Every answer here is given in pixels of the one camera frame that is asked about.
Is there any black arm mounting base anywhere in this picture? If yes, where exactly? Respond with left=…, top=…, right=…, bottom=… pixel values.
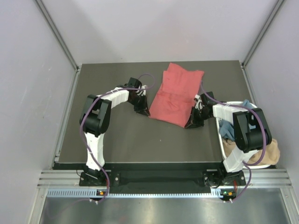
left=79, top=162, right=246, bottom=187

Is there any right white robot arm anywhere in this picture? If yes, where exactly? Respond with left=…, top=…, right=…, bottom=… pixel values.
left=185, top=92, right=272, bottom=185

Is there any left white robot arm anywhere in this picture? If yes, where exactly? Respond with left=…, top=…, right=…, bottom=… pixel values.
left=79, top=77, right=150, bottom=186

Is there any left aluminium frame post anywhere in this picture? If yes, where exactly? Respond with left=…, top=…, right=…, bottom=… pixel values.
left=32, top=0, right=81, bottom=70

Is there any blue t shirt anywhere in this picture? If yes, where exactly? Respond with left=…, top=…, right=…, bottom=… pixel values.
left=219, top=99, right=254, bottom=141

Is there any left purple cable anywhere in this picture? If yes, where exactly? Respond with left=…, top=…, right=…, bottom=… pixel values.
left=45, top=73, right=157, bottom=219

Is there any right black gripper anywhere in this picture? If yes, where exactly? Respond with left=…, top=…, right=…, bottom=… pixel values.
left=185, top=106, right=211, bottom=129

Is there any right aluminium frame post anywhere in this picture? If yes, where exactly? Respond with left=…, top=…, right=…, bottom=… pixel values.
left=241, top=0, right=285, bottom=69

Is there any white plastic laundry basket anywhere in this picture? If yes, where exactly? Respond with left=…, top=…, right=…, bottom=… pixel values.
left=216, top=100, right=271, bottom=169

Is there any aluminium frame post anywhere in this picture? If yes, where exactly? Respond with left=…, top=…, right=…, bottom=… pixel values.
left=241, top=0, right=285, bottom=69
left=32, top=0, right=81, bottom=70

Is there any tan t shirt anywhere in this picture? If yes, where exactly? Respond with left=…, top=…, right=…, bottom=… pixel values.
left=222, top=139, right=280, bottom=165

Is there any red t shirt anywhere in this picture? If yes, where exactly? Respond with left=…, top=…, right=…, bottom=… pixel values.
left=149, top=63, right=204, bottom=128

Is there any aluminium front rail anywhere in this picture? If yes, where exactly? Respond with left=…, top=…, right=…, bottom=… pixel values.
left=38, top=169, right=292, bottom=188

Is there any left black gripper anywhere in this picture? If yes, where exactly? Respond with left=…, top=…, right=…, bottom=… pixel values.
left=128, top=94, right=150, bottom=117

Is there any grey slotted cable duct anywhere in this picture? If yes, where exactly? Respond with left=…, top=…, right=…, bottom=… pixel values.
left=47, top=189, right=235, bottom=198

